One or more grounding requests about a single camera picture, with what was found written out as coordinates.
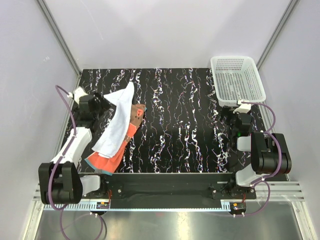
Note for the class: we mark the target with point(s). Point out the white plastic mesh basket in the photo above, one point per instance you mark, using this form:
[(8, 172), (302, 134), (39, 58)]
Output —
[(236, 78)]

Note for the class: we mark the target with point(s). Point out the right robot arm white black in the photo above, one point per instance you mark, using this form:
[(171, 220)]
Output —
[(269, 151)]

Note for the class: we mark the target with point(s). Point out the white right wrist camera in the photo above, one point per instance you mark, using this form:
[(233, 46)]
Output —
[(243, 106)]

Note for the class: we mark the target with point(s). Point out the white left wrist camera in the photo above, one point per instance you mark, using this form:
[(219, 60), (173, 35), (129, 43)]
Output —
[(77, 94)]

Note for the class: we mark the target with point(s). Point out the white terry towel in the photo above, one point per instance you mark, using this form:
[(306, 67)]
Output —
[(116, 122)]

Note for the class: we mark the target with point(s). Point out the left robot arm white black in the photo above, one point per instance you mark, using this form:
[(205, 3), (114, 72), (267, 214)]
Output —
[(59, 181)]

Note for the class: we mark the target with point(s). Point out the aluminium frame rail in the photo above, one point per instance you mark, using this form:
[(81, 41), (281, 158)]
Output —
[(275, 191)]

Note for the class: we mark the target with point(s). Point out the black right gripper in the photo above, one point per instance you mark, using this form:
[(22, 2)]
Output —
[(228, 112)]

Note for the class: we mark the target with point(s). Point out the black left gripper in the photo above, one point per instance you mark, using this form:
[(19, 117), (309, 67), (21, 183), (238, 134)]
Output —
[(103, 106)]

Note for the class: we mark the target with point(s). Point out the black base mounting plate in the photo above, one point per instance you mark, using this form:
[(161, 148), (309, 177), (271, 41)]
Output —
[(208, 185)]

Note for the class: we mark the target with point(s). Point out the orange patterned towel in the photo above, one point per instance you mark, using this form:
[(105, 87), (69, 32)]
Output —
[(106, 158)]

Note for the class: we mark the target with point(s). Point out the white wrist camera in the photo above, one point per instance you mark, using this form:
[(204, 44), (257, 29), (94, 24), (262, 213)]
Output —
[(77, 94), (243, 106)]

